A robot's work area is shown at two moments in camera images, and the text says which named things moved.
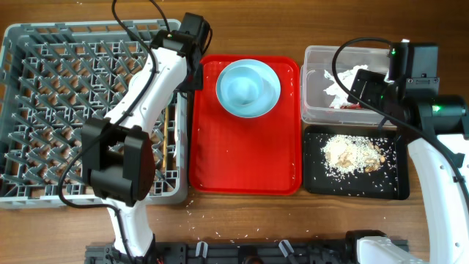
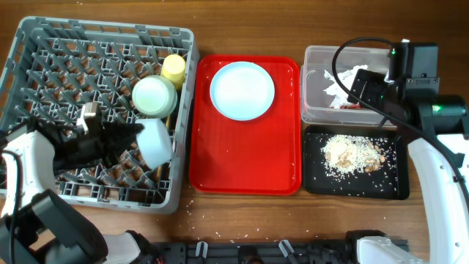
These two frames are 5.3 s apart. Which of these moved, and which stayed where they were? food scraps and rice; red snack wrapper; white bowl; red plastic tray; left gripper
Moved: left gripper; white bowl
Stayed: red plastic tray; red snack wrapper; food scraps and rice
